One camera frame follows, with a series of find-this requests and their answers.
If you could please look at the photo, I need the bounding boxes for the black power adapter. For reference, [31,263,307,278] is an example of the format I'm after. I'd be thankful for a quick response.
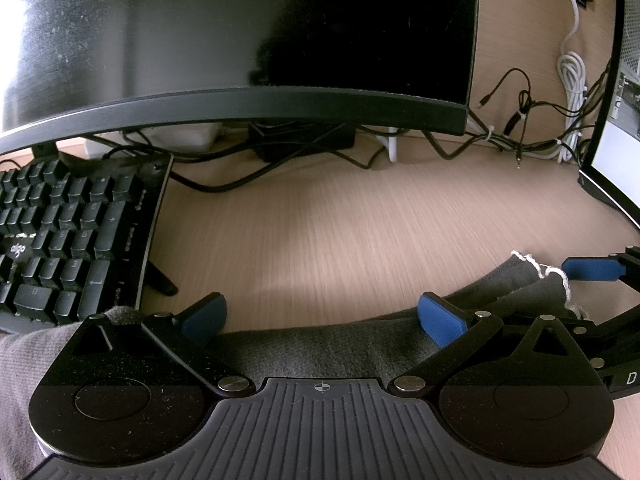
[248,121,357,162]

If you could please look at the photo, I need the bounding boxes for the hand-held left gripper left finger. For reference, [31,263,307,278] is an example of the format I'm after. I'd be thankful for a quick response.
[65,292,255,395]

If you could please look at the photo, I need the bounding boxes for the black adapter cable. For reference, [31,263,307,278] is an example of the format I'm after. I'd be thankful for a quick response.
[102,127,391,196]

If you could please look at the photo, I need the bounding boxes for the thin white cable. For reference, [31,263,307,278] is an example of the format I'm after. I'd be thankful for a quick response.
[381,129,402,163]

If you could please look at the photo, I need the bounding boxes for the thin black cable with plug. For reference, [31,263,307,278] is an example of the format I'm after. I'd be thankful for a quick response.
[479,67,533,133]

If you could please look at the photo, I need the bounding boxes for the black cable bundle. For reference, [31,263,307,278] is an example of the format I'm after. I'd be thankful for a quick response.
[420,57,613,168]

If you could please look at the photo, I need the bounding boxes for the black keyboard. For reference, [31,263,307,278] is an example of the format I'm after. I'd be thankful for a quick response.
[0,152,178,336]

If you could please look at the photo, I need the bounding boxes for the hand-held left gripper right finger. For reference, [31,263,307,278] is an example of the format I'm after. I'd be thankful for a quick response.
[391,291,586,397]

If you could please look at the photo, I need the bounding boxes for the dark grey pants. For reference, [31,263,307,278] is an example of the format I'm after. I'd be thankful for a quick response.
[207,251,593,386]

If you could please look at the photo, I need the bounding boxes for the thick white cable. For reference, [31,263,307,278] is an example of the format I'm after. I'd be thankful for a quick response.
[550,0,590,165]

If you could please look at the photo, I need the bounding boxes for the lit computer monitor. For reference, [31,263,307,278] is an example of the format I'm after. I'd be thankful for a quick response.
[577,0,640,231]

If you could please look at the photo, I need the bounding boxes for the black curved computer monitor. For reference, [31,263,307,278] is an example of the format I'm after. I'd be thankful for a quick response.
[0,0,483,158]

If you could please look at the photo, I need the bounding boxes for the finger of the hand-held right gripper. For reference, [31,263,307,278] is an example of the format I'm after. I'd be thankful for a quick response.
[556,302,640,362]
[561,245,640,296]

